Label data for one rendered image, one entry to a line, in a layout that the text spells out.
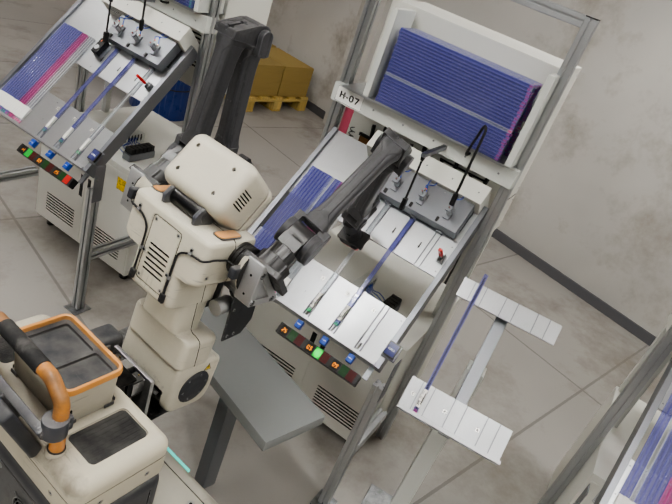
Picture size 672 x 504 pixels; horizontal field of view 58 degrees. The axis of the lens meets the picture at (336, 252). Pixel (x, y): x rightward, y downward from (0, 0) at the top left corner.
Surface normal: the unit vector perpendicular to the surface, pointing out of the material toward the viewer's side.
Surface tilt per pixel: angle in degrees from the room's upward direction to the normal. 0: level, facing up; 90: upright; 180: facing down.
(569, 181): 90
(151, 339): 82
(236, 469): 0
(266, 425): 0
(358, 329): 43
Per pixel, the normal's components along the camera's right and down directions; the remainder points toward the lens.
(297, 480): 0.31, -0.83
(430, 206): -0.11, -0.41
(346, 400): -0.50, 0.28
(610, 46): -0.71, 0.13
